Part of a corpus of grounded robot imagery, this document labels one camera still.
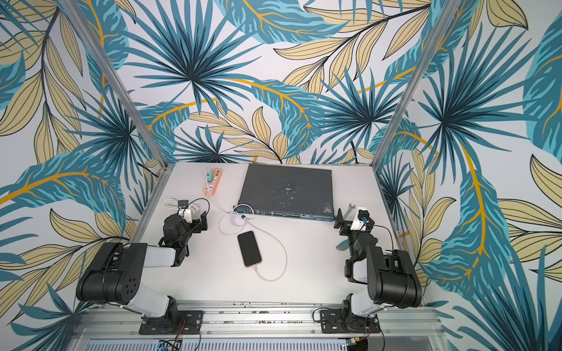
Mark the white charging cable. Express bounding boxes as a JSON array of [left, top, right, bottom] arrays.
[[218, 204, 289, 282]]

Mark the black smartphone pink case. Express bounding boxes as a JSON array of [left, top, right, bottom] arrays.
[[237, 231, 262, 268]]

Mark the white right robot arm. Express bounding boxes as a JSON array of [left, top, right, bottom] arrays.
[[334, 207, 422, 322]]

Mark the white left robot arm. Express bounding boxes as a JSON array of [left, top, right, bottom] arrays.
[[76, 211, 208, 326]]

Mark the silver open-end wrench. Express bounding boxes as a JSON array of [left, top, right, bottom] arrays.
[[343, 203, 356, 219]]

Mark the teal handled tool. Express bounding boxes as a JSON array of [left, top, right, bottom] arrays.
[[336, 240, 349, 251]]

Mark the dark grey network switch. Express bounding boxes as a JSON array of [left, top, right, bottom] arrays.
[[234, 164, 335, 222]]

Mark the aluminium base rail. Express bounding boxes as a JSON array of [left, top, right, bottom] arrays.
[[67, 301, 450, 350]]

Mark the aluminium left corner post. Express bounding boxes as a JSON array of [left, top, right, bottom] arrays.
[[59, 0, 168, 168]]

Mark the aluminium corner post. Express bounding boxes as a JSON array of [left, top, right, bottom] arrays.
[[59, 0, 168, 168], [371, 1, 460, 173]]

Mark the aluminium right corner post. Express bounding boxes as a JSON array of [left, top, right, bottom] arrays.
[[371, 1, 460, 173]]

